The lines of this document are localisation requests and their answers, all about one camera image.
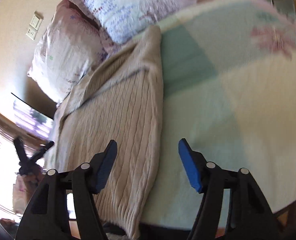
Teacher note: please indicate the beige cable knit sweater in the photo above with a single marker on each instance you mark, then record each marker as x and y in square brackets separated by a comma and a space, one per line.
[120, 100]

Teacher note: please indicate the white wall socket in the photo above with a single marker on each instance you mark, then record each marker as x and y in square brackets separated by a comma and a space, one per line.
[31, 33]

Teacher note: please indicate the white wall switch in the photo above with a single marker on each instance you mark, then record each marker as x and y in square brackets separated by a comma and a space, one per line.
[36, 21]

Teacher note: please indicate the pink floral pillow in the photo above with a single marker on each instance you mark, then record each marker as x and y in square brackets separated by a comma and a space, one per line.
[70, 47]

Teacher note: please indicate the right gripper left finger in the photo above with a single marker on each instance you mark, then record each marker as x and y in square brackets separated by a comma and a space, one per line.
[46, 216]

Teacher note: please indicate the pastel patchwork bed sheet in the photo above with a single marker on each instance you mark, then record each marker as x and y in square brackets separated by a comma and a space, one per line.
[229, 72]

